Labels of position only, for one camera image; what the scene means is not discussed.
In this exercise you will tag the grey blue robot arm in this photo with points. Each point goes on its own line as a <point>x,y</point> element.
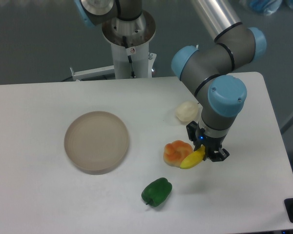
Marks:
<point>206,74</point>

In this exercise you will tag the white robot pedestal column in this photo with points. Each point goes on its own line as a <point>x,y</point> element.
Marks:
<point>129,41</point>

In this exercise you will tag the yellow toy banana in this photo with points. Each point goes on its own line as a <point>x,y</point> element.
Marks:
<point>193,159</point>

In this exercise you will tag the green toy bell pepper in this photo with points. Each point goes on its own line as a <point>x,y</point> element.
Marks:
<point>156,192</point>

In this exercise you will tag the orange toy bread roll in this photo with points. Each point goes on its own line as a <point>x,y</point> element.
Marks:
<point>176,152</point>

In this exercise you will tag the white toy garlic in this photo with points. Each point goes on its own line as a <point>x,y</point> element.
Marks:
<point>187,111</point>

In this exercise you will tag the white metal bracket left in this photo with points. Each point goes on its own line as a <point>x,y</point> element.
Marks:
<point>92,73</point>

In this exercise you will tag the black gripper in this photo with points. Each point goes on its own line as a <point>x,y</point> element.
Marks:
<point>214,150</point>

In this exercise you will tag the beige round plate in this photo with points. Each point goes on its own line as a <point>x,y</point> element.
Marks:
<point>96,142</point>

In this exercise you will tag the blue plastic bag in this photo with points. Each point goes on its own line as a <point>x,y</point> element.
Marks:
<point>264,7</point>

